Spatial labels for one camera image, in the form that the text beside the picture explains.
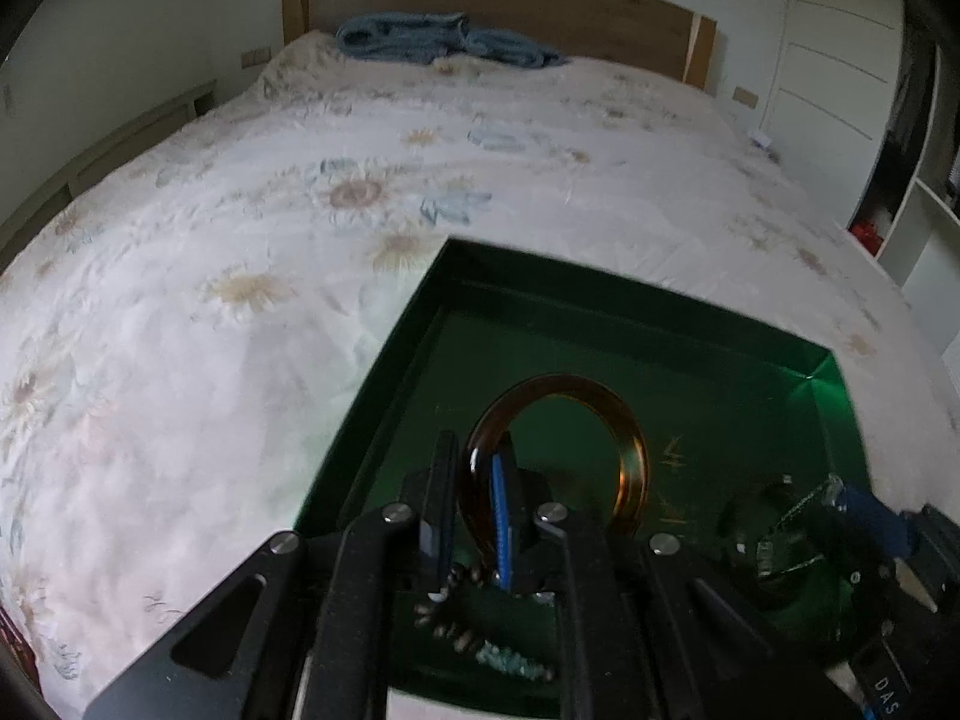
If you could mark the green jewelry box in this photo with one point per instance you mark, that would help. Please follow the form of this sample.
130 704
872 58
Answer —
525 330

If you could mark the amber bangle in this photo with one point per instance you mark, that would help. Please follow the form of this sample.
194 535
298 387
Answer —
634 457

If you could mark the wooden headboard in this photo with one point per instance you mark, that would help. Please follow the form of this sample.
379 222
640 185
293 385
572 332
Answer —
525 0

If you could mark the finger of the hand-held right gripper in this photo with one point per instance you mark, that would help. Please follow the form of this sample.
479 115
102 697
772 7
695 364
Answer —
874 517

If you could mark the white wardrobe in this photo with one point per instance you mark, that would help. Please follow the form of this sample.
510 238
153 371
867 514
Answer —
832 52

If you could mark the blue towel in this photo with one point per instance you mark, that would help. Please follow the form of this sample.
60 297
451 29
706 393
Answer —
420 37

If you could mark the small white object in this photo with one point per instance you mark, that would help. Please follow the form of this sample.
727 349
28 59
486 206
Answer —
763 140

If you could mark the red object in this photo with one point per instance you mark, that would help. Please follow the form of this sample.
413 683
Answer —
870 238

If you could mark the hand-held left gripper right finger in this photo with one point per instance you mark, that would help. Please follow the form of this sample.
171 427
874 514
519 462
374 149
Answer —
501 525

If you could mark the wall outlet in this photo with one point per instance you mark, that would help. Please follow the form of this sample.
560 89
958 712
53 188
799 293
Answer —
745 95
255 57

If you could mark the floral bedspread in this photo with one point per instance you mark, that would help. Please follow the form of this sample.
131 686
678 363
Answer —
225 277

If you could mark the beige bedside shelf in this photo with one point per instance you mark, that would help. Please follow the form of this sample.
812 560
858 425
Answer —
97 157

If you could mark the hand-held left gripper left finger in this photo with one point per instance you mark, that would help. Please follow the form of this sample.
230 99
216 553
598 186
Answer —
442 532

